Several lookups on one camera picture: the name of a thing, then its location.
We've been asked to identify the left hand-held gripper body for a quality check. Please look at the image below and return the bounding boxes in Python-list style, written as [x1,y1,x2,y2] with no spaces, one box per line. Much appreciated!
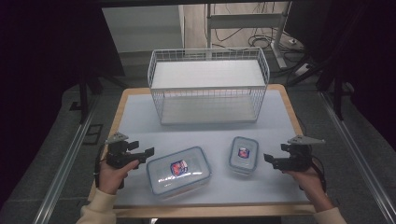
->
[105,132,141,170]

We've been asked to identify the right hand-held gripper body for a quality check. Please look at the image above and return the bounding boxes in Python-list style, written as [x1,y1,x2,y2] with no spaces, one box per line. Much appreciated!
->
[279,134,327,173]

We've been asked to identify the small clear food container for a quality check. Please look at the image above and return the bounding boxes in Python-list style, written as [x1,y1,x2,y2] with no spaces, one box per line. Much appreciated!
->
[228,135,261,175]

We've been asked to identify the large clear food container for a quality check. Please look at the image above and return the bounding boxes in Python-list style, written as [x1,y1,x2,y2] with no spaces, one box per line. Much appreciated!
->
[146,146,213,199]

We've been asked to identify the white wire rack shelf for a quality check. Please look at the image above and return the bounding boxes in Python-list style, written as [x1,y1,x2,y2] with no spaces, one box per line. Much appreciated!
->
[147,46,271,126]

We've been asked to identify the person's left hand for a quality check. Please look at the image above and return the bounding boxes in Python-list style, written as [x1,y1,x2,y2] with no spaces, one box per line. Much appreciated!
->
[97,159,140,196]

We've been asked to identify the person's right hand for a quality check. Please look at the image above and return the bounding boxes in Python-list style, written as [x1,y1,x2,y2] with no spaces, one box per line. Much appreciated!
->
[282,166,327,203]

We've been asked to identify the black stand leg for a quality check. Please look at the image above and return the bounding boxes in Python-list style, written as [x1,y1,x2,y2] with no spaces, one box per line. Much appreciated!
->
[78,69,106,125]

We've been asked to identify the light blue mat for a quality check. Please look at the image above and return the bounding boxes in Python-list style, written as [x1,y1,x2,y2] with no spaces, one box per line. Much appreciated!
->
[113,90,310,208]

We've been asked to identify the white power strip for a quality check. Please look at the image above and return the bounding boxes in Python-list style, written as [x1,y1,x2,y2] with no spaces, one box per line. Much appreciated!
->
[293,63,312,77]

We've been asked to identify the grey cabinet panel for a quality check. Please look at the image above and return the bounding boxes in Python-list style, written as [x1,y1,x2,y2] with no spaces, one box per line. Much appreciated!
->
[102,4,185,54]

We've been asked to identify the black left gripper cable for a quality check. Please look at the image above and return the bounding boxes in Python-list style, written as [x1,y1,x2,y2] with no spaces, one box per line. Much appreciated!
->
[92,144,109,189]

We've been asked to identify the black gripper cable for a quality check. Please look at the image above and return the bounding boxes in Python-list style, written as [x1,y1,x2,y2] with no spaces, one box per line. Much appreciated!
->
[92,144,109,189]
[310,154,329,194]

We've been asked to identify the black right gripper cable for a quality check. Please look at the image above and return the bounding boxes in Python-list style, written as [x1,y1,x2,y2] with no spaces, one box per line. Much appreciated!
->
[310,154,329,194]

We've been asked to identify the aluminium rail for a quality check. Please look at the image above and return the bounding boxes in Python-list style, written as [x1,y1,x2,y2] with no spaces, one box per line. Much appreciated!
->
[318,90,396,224]
[32,92,101,224]

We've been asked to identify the black floor cables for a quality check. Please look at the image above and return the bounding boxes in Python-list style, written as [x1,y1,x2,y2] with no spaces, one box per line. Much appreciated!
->
[214,26,307,63]

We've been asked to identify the white metal stand frame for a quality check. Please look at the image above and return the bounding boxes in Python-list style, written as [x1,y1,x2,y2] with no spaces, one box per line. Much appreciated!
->
[205,0,294,70]

